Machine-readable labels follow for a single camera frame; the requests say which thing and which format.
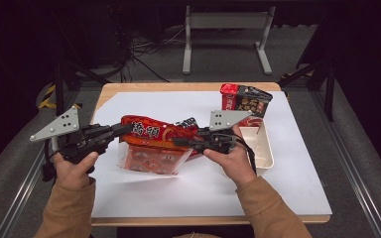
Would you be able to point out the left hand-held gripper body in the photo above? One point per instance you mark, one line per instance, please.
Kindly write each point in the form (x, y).
(66, 124)

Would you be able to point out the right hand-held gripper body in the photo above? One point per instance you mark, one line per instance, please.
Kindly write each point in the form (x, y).
(225, 120)

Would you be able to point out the orange multi-pack seasoning packet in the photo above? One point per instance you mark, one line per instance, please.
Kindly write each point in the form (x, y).
(152, 132)

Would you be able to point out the large red black packet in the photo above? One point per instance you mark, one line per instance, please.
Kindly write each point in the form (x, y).
(248, 99)

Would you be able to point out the white divided plastic container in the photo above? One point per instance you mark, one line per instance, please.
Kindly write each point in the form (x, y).
(261, 148)

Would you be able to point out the person's right hand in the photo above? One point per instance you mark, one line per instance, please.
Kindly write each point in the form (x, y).
(234, 165)

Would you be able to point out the person's left hand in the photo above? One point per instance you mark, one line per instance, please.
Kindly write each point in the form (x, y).
(76, 172)

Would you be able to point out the small red black packet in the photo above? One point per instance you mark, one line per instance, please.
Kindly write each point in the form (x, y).
(187, 123)

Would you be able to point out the yellow black hazard tape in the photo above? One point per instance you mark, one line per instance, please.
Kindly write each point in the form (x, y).
(46, 99)

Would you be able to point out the black metal stand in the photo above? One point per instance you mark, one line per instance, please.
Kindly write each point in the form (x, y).
(329, 86)
(59, 86)

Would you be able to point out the white paper sheet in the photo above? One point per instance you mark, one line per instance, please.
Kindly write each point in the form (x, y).
(195, 195)

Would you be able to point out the aluminium floor rail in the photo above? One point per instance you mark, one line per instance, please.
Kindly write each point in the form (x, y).
(354, 178)
(20, 195)

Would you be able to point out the grey metal table frame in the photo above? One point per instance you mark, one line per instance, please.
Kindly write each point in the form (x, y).
(226, 21)

